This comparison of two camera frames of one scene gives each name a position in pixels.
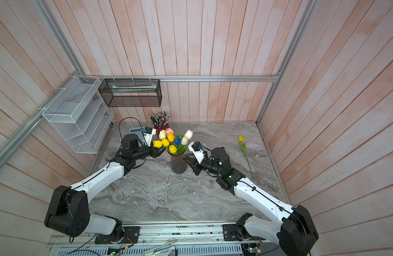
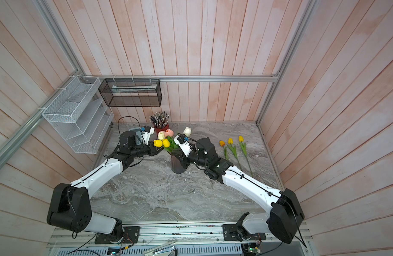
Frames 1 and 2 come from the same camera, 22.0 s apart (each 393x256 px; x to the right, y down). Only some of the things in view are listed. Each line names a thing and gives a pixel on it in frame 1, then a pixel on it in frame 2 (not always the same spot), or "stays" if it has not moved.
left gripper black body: (148, 151) stays
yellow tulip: (171, 137) -> (222, 144)
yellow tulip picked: (243, 148) stays
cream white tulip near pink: (162, 134) stays
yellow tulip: (172, 149) -> (232, 148)
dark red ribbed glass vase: (178, 163) stays
